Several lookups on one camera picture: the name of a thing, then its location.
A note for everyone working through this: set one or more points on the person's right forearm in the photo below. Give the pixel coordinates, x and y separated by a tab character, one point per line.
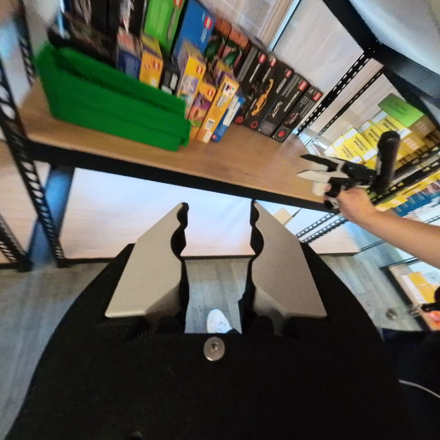
405	237

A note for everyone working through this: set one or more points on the wooden shelf board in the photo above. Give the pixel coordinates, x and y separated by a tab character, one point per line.
240	154

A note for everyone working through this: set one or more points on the person's dark trousers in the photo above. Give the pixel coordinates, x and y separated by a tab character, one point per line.
419	361

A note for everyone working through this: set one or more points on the row of toy boxes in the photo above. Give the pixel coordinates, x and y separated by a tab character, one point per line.
220	103

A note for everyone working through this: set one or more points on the large black toy box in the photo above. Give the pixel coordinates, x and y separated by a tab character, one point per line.
89	31

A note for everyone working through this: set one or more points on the green plastic bin stack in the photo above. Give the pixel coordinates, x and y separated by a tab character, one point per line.
103	110

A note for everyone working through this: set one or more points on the person's white shoe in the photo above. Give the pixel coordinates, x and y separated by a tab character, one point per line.
218	321

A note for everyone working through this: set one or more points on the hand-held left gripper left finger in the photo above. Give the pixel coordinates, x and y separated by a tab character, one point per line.
147	275

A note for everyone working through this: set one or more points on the person's right hand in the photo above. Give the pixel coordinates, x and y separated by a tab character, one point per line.
355	204

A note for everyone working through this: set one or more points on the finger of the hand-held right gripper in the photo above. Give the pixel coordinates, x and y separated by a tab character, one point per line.
323	161
318	176

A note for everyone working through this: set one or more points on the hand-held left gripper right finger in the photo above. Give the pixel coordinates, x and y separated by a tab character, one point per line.
288	275

